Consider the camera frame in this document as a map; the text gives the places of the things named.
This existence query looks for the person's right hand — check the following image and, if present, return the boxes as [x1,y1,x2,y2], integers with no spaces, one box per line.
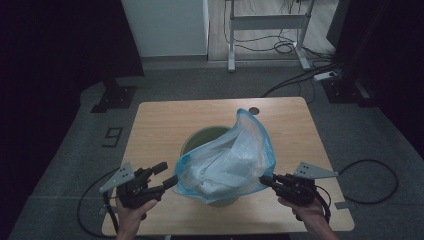
[277,198,330,228]

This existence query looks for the white partition panel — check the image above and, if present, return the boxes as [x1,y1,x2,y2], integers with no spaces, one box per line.
[120,0,210,58]

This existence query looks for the green plastic bin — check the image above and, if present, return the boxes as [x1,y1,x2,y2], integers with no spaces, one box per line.
[179,125,240,209]

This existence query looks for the white-framed desk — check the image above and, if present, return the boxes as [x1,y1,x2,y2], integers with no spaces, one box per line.
[225,0,316,73]

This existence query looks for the person's left hand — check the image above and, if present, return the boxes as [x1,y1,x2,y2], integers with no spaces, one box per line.
[115,199,159,231]

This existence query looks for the black stand base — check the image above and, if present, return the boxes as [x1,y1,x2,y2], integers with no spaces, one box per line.
[90,77,138,114]
[320,77,379,108]

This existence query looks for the white power strip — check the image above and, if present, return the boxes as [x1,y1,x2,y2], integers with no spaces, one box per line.
[312,70,339,82]

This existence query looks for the black curtain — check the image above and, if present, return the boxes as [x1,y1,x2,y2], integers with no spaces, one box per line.
[0,0,145,231]
[325,0,424,154]

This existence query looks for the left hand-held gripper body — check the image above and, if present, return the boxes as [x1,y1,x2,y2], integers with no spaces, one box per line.
[98,161,165,210]

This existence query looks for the black cable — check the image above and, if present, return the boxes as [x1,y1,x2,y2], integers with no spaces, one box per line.
[76,167,122,239]
[314,158,400,225]

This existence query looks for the thick black floor cables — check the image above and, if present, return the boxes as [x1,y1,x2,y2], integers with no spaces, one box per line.
[260,62,342,104]

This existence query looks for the white blue-edged plastic bag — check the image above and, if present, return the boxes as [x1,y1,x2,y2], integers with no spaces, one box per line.
[172,107,277,205]

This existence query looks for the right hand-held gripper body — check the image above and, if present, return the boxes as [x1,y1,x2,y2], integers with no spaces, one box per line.
[274,161,339,206]

